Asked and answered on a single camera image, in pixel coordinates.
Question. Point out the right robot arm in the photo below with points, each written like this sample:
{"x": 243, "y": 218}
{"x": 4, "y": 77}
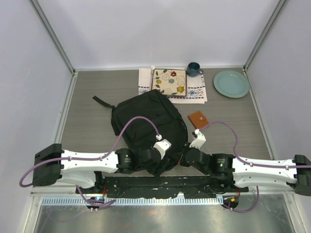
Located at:
{"x": 224, "y": 172}

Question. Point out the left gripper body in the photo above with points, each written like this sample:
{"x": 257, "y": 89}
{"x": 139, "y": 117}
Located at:
{"x": 155, "y": 169}

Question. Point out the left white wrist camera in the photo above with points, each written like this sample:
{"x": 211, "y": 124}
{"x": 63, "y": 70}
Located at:
{"x": 162, "y": 146}

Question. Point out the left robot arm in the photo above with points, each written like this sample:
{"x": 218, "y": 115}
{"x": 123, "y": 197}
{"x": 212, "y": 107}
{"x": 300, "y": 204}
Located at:
{"x": 55, "y": 165}

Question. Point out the round teal plate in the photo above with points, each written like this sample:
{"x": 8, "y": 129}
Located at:
{"x": 231, "y": 84}

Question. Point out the square floral ceramic plate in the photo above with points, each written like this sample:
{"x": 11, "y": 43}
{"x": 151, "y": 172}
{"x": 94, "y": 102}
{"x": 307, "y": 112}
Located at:
{"x": 170, "y": 82}

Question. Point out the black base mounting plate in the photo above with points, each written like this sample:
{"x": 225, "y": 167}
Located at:
{"x": 162, "y": 187}

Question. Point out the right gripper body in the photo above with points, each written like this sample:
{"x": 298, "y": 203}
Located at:
{"x": 182, "y": 161}

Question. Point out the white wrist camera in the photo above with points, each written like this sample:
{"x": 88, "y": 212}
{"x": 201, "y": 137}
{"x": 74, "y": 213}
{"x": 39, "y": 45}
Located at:
{"x": 198, "y": 139}
{"x": 162, "y": 146}

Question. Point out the slotted cable duct rail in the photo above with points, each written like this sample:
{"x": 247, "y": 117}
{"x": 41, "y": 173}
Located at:
{"x": 179, "y": 200}

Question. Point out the brown leather wallet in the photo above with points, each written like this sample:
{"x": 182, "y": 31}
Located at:
{"x": 198, "y": 119}

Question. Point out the black student backpack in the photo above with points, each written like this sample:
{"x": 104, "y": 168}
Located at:
{"x": 139, "y": 119}

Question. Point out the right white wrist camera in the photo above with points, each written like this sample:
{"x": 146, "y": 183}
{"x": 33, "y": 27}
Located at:
{"x": 198, "y": 139}

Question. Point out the patterned white placemat cloth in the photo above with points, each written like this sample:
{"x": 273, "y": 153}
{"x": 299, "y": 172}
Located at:
{"x": 196, "y": 90}

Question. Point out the dark blue ceramic mug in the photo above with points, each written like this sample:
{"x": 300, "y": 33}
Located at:
{"x": 194, "y": 69}

